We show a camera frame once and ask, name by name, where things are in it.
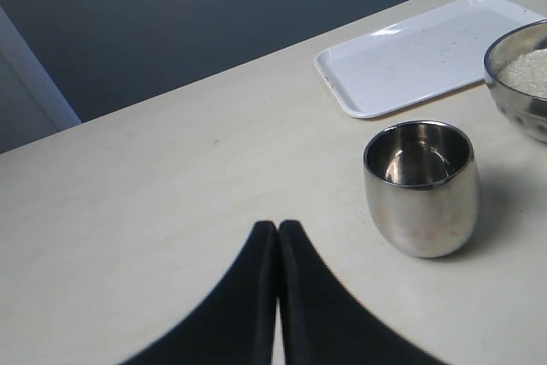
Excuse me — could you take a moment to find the shiny steel cup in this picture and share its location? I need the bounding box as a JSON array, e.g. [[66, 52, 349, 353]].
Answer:
[[362, 121, 481, 258]]

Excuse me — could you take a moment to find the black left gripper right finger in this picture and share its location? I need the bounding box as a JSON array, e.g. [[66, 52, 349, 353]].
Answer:
[[278, 220, 442, 364]]

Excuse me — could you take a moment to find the steel bowl of rice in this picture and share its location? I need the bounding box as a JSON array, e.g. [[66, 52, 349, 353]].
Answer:
[[483, 20, 546, 142]]

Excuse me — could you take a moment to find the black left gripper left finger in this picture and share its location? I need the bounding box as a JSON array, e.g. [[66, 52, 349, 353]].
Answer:
[[124, 221, 279, 364]]

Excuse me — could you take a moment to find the white rectangular plastic tray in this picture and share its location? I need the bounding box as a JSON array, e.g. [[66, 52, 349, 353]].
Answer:
[[314, 0, 544, 119]]

